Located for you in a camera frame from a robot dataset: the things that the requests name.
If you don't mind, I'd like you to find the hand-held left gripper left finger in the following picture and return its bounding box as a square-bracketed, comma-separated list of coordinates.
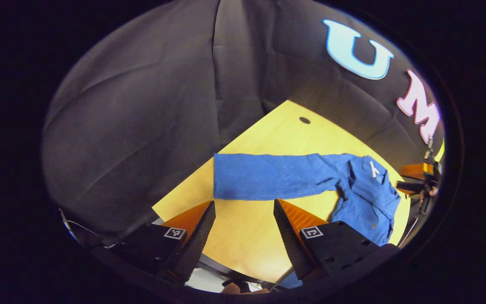
[112, 201, 216, 282]

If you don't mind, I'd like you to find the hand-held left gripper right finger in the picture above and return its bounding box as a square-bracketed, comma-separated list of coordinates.
[273, 198, 399, 282]

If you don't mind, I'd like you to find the blue corduroy shirt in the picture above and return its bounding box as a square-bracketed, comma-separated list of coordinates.
[213, 152, 402, 290]

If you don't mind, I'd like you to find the black backdrop cloth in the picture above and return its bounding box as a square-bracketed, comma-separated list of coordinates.
[40, 0, 446, 254]

